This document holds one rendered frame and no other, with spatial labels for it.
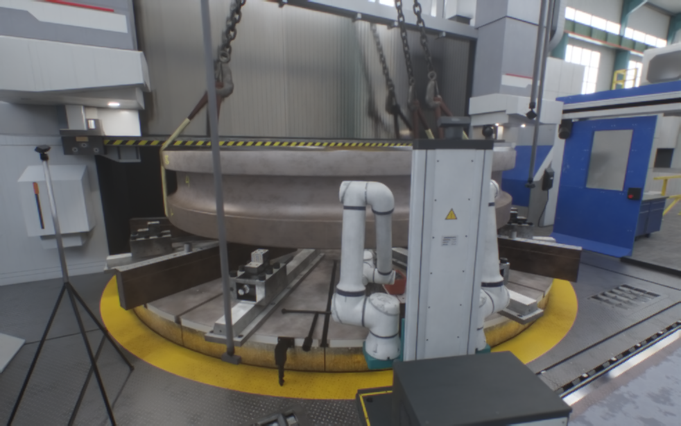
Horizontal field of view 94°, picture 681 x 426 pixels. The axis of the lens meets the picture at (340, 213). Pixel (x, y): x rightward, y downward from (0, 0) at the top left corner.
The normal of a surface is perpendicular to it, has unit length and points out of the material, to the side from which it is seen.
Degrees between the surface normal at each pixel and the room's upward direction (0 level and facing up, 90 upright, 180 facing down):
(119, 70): 90
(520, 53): 90
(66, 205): 90
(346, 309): 80
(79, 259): 90
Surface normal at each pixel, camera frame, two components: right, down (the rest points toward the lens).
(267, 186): -0.27, 0.18
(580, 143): -0.89, 0.09
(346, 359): 0.01, 0.19
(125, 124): 0.45, 0.18
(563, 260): -0.60, 0.15
